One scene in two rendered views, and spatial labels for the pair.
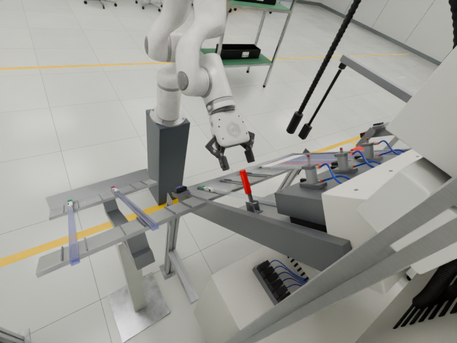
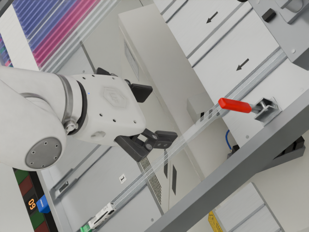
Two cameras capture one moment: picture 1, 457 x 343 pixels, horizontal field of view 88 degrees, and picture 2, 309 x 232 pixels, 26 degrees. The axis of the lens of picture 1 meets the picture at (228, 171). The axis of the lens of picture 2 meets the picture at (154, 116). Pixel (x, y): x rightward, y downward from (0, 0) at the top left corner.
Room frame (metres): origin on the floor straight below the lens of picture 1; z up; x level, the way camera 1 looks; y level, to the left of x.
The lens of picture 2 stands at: (0.28, 0.52, 1.83)
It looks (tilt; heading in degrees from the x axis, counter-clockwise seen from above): 54 degrees down; 293
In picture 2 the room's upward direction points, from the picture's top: straight up
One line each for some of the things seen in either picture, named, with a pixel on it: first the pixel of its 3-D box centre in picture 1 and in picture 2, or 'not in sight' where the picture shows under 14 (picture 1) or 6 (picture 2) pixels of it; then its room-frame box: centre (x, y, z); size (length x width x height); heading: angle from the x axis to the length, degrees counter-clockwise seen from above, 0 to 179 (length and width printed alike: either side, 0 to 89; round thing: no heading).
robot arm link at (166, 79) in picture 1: (177, 60); not in sight; (1.06, 0.38, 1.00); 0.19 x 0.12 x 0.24; 126
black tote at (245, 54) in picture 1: (238, 51); not in sight; (3.13, 0.35, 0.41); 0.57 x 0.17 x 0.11; 135
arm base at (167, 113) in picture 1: (168, 101); not in sight; (1.04, 0.41, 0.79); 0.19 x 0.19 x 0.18
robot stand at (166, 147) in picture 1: (166, 160); not in sight; (1.04, 0.41, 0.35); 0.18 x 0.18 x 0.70; 49
